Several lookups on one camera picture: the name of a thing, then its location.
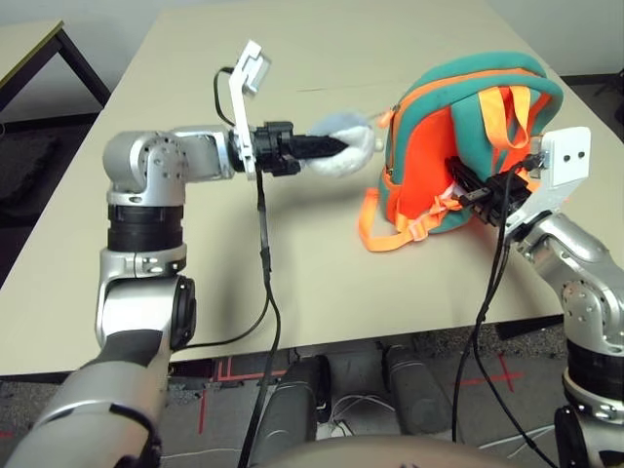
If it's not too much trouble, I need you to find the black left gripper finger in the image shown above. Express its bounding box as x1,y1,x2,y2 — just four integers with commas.
290,134,351,161

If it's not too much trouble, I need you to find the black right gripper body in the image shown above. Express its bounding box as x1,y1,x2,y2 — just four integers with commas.
474,172,534,227

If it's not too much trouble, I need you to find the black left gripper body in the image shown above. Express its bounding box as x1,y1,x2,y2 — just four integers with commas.
250,119,303,178

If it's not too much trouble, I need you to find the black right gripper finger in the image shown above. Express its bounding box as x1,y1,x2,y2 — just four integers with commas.
446,156,492,195
457,188,492,207

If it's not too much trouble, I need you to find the grey white plush toy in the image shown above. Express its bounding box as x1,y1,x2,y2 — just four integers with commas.
305,110,385,178

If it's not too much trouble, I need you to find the green and orange backpack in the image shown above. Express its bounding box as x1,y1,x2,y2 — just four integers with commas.
357,51,566,254

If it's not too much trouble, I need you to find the grey robot right leg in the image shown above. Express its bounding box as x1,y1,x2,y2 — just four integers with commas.
381,344,455,436

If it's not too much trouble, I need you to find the grey robot leg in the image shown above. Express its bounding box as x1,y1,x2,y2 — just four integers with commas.
381,344,455,436
252,354,333,455

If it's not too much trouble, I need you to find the black-framed side table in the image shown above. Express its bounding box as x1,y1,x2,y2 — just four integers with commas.
0,18,112,129

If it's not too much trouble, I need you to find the black foam pad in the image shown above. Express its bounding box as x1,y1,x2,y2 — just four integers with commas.
0,133,59,207

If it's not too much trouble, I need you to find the grey robot left leg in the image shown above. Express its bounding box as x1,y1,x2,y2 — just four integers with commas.
252,354,333,455

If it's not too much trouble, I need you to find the beige robot torso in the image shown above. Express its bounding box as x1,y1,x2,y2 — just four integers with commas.
242,437,528,468

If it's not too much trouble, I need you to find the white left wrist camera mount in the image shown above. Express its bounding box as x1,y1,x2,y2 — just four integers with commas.
227,39,274,181

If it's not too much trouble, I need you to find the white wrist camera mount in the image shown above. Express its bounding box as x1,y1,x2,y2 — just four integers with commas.
500,125,593,246
227,39,274,181

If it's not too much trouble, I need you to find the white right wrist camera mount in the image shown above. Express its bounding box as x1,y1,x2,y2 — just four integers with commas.
500,125,593,246

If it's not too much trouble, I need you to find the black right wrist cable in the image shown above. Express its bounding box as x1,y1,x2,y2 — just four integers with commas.
449,159,558,468

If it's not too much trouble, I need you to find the white floor cable bundle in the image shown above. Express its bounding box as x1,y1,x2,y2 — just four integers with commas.
476,422,560,452

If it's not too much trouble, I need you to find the thin white floor cable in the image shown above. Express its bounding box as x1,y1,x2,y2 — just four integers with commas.
318,393,407,436

